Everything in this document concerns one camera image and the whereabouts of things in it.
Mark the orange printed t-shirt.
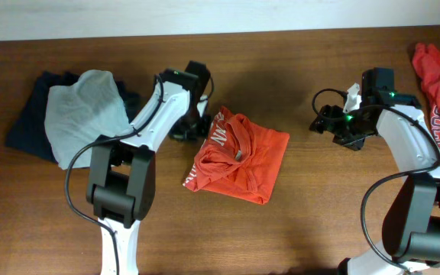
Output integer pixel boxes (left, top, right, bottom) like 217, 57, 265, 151
183, 106, 290, 205

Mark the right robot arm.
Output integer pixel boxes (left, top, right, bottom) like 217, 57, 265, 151
309, 67, 440, 275

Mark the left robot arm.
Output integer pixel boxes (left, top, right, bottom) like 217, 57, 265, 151
86, 61, 214, 274

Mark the folded grey t-shirt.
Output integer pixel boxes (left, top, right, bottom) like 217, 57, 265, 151
44, 70, 132, 170

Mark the folded navy garment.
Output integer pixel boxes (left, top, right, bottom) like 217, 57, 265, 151
5, 71, 141, 164

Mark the right black cable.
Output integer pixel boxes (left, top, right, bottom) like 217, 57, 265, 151
311, 88, 440, 275

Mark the black cable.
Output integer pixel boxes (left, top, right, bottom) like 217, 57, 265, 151
311, 88, 440, 275
63, 72, 215, 275

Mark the left black cable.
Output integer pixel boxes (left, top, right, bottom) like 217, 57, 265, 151
63, 72, 215, 275

